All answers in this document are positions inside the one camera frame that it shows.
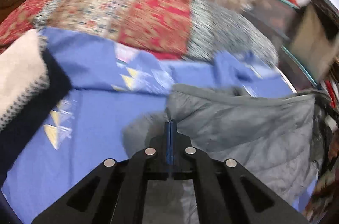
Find grey puffer jacket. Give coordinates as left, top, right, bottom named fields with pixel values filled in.
left=122, top=84, right=330, bottom=223

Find blue patterned bed sheet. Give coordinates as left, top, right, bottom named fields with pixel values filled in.
left=1, top=26, right=318, bottom=224

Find white and navy knit sweater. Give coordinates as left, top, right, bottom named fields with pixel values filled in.
left=1, top=29, right=71, bottom=183

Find red floral patchwork quilt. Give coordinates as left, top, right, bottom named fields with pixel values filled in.
left=1, top=0, right=279, bottom=66

